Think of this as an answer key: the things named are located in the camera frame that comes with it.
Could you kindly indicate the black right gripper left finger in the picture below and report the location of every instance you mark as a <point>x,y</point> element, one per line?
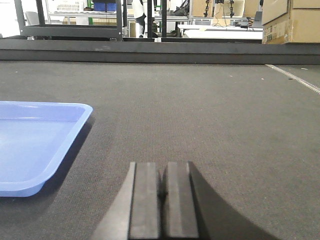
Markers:
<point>135,211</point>

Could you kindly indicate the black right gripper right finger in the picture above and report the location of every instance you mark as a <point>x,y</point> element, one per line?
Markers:
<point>193,210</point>

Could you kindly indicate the blue plastic tray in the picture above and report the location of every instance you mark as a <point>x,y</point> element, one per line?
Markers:
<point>34,139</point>

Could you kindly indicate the white background table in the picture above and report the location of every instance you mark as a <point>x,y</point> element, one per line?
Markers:
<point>192,31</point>

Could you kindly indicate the person in white shirt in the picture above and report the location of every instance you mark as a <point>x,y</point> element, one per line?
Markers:
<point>140,11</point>

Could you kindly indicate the cardboard boxes stack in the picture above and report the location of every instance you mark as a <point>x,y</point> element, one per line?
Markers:
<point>291,21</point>

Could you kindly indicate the black metal shelf frame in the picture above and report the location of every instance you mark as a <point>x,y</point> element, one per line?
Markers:
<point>99,19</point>

